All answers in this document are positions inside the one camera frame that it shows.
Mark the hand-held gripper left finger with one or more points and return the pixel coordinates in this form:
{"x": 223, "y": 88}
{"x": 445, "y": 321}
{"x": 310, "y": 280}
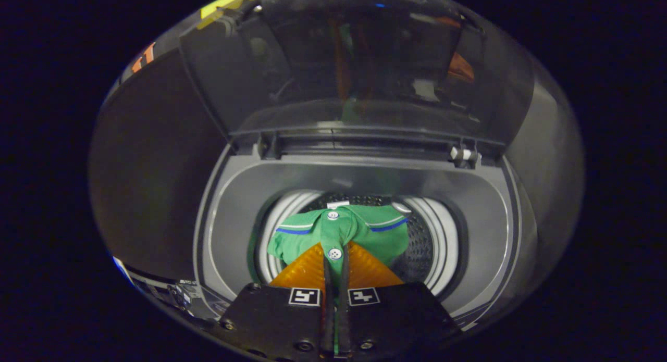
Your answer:
{"x": 328, "y": 299}

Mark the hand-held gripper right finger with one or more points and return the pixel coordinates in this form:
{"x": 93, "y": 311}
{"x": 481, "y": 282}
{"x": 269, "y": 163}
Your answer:
{"x": 344, "y": 299}

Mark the green polo shirt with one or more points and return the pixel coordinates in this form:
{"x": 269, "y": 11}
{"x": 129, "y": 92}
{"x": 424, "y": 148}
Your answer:
{"x": 383, "y": 237}

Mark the dark grey washing machine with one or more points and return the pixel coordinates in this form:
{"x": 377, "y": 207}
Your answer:
{"x": 484, "y": 221}

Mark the washing machine lid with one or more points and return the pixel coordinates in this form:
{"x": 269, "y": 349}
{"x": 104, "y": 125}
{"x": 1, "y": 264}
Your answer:
{"x": 365, "y": 65}

